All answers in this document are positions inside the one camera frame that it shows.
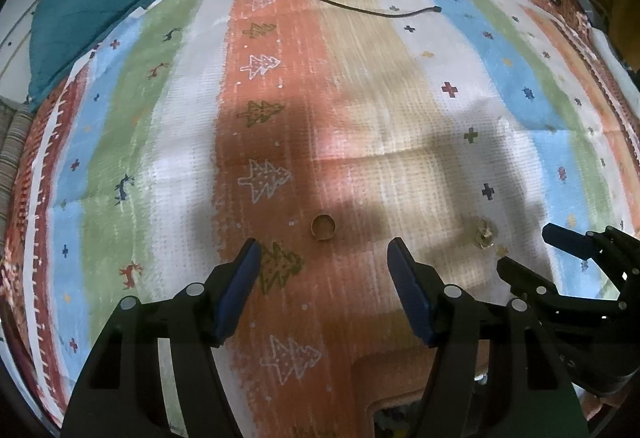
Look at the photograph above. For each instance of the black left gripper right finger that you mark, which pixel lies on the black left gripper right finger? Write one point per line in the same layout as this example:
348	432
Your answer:
495	371

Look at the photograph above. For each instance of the striped grey folded blanket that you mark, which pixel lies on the striped grey folded blanket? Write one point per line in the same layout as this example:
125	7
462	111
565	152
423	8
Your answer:
15	126

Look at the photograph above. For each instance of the small gold earring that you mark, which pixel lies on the small gold earring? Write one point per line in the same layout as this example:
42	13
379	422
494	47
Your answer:
485	233

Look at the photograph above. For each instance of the teal pillow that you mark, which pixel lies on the teal pillow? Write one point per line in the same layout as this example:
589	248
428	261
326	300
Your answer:
64	30

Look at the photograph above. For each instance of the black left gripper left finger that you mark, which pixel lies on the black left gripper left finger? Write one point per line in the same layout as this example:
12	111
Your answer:
152	371

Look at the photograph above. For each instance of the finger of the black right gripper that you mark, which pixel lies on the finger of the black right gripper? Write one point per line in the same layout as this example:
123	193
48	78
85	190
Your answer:
584	247
539	293

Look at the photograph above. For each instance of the striped colourful cloth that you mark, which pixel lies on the striped colourful cloth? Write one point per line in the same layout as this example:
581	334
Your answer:
322	129

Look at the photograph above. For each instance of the silver metal tin box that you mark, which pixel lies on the silver metal tin box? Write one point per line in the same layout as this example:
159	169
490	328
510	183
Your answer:
387	379

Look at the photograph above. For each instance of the white power strip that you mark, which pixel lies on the white power strip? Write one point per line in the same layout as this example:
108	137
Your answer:
606	51

